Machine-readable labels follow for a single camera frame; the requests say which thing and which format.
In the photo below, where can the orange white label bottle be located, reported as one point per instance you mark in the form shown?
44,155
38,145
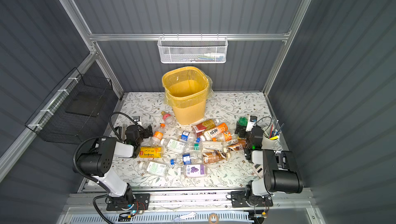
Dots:
209,134

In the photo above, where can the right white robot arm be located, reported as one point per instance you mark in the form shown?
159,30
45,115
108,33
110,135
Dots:
279,168

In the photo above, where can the floral table mat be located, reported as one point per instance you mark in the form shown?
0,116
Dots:
235,172

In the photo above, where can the blue label bottle upper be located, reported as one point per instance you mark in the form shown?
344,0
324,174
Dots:
187,136

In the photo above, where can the yellow plastic waste bin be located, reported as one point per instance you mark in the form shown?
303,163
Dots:
191,114

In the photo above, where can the purple grape label bottle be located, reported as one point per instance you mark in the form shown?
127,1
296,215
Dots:
193,171

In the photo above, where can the yellow label juice bottle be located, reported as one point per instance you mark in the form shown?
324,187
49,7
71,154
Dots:
151,152

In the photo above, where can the yellow bin liner bag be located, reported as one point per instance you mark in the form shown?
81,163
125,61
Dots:
186,87

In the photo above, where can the black wire side basket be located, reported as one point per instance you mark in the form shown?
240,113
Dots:
78,111

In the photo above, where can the tape roll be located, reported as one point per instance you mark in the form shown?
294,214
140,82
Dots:
213,218

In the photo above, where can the pink calculator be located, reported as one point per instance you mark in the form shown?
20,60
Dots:
259,170

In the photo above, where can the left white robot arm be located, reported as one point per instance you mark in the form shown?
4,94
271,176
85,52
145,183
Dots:
93,160

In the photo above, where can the white tube in basket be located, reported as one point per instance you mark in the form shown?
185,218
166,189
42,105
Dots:
216,56

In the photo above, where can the brown coffee label bottle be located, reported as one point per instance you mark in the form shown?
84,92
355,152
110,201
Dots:
215,156

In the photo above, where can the green label bottle upper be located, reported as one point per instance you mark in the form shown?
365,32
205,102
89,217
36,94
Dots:
173,145

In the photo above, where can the white pen cup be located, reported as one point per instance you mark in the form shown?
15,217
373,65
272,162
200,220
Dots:
271,143

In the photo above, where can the blue label bottle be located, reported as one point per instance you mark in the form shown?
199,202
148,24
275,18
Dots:
187,136
185,159

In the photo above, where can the red yellow tea bottle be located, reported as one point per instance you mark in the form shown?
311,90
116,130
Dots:
200,128

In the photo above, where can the white wire wall basket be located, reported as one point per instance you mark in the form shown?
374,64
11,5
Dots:
184,50

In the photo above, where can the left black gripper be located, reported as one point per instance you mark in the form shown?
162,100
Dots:
145,132

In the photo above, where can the orange label clear bottle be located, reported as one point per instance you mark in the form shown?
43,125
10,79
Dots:
158,135

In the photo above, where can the green label bottle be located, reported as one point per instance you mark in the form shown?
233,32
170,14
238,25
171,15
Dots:
154,168
173,145

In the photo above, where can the blue label bottle lower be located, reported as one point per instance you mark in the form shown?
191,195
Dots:
185,159

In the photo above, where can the small orange label bottle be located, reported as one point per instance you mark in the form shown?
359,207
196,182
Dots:
225,137

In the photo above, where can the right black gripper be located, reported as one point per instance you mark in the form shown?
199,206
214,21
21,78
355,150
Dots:
244,131

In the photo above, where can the green label bottle lower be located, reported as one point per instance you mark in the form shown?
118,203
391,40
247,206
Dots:
154,168

